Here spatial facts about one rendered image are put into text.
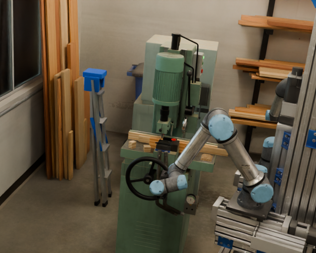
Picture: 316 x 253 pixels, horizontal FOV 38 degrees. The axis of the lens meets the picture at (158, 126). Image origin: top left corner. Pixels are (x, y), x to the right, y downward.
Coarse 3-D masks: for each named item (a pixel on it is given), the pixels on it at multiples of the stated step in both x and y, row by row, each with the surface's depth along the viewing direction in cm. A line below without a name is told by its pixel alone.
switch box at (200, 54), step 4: (196, 52) 315; (200, 52) 316; (200, 56) 309; (200, 60) 310; (192, 64) 312; (200, 64) 310; (200, 68) 311; (192, 72) 313; (200, 72) 313; (196, 76) 314
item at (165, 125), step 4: (160, 120) 300; (168, 120) 301; (160, 124) 296; (164, 124) 295; (168, 124) 298; (156, 128) 297; (160, 128) 297; (164, 128) 296; (168, 128) 301; (156, 132) 298; (160, 132) 298; (164, 132) 297
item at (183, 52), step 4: (164, 48) 301; (168, 48) 301; (184, 52) 299; (184, 56) 300; (184, 60) 301; (184, 64) 302; (184, 68) 303; (184, 72) 305; (180, 100) 310; (180, 104) 311
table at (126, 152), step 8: (136, 144) 303; (144, 144) 304; (120, 152) 295; (128, 152) 294; (136, 152) 293; (144, 152) 292; (152, 152) 293; (200, 152) 300; (200, 160) 288; (192, 168) 288; (200, 168) 287; (208, 168) 286
